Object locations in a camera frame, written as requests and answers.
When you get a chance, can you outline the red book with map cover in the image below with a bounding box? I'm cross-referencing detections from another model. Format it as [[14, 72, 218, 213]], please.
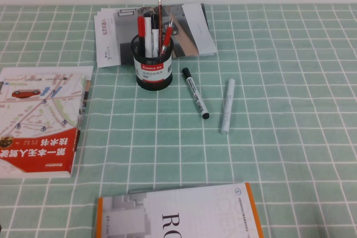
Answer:
[[0, 65, 94, 179]]

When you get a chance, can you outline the black mesh pen holder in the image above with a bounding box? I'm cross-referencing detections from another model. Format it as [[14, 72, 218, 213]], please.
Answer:
[[131, 33, 175, 91]]

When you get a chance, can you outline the white book with orange border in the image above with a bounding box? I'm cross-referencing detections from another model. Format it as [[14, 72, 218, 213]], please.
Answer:
[[94, 182, 264, 238]]

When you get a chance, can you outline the brochure with grey photo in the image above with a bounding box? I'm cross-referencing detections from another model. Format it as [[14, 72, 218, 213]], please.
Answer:
[[97, 3, 218, 60]]

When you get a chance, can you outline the white marker with black cap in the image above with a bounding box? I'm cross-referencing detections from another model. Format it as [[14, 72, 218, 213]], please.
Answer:
[[181, 67, 211, 121]]

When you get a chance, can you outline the red pencil with eraser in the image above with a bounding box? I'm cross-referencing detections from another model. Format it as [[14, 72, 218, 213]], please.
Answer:
[[157, 0, 163, 52]]

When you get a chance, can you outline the red-capped marker pen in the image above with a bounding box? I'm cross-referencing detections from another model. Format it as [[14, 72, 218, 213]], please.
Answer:
[[137, 16, 146, 58]]

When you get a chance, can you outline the white pen with black tip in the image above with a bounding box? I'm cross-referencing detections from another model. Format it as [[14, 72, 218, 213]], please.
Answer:
[[144, 13, 153, 58]]

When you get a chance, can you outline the all-white marker pen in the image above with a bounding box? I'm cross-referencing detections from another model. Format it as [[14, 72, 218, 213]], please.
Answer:
[[220, 78, 236, 135]]

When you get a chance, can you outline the black-capped pen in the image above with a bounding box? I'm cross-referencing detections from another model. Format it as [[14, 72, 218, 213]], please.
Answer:
[[151, 13, 160, 56]]

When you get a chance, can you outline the red gel pen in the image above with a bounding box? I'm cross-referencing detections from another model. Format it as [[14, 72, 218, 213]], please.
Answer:
[[160, 19, 174, 55]]

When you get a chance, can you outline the white leaflet with red text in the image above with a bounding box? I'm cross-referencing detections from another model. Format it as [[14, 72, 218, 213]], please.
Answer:
[[93, 9, 123, 69]]

